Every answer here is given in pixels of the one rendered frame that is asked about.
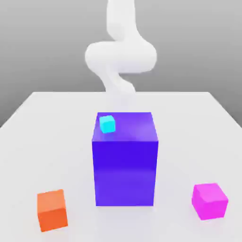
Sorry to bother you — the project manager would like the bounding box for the small cyan cube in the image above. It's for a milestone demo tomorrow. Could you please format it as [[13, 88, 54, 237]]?
[[99, 115, 116, 134]]

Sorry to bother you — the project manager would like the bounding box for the small orange cube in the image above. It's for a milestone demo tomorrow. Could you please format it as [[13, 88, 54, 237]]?
[[36, 189, 69, 233]]

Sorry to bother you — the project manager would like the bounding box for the small magenta cube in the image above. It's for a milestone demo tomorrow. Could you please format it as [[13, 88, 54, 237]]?
[[191, 182, 229, 221]]

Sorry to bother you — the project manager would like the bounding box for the large purple box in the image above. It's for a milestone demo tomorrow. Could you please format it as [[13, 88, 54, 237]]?
[[91, 112, 159, 207]]

